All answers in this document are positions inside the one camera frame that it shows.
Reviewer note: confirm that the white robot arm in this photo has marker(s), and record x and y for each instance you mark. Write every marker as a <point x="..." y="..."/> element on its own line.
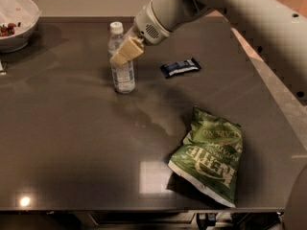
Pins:
<point x="277" y="33"/>

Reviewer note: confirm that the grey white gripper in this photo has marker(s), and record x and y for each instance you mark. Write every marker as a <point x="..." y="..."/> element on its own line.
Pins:
<point x="150" y="27"/>

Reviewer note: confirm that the green jalapeno chip bag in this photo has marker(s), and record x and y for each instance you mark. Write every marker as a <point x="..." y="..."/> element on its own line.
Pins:
<point x="209" y="156"/>

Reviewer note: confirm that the dark blue snack bar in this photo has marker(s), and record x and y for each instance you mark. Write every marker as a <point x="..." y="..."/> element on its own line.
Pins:
<point x="179" y="67"/>

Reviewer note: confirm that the white bowl with fruit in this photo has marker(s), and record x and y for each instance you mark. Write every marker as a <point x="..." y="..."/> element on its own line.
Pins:
<point x="18" y="19"/>

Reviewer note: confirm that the clear plastic water bottle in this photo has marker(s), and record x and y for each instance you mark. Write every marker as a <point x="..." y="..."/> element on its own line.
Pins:
<point x="123" y="75"/>

